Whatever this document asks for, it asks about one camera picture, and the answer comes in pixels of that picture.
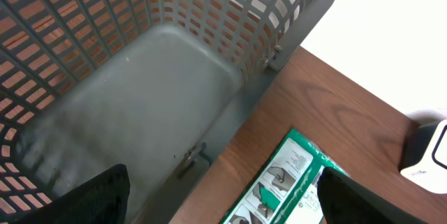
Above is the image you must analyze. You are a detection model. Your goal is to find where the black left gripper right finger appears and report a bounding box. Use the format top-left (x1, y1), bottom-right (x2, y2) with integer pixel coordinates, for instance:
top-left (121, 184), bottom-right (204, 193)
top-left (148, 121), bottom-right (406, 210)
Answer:
top-left (317, 167), bottom-right (423, 224)

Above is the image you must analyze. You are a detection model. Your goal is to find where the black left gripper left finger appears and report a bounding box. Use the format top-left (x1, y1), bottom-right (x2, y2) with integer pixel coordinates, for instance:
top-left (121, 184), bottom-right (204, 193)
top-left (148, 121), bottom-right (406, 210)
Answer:
top-left (15, 164), bottom-right (131, 224)

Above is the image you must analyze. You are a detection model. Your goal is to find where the green white 3M package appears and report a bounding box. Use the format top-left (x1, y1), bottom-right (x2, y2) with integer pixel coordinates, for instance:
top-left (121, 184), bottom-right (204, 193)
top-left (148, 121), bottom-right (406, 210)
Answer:
top-left (221, 129), bottom-right (344, 224)

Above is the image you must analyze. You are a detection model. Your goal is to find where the white barcode scanner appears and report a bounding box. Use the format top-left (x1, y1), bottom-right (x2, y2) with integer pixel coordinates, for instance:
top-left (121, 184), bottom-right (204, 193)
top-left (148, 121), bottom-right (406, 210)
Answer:
top-left (400, 119), bottom-right (446, 194)

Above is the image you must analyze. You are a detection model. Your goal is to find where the grey plastic mesh basket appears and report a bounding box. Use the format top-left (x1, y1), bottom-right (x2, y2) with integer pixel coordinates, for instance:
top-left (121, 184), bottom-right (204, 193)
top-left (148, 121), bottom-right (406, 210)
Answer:
top-left (1, 0), bottom-right (334, 223)

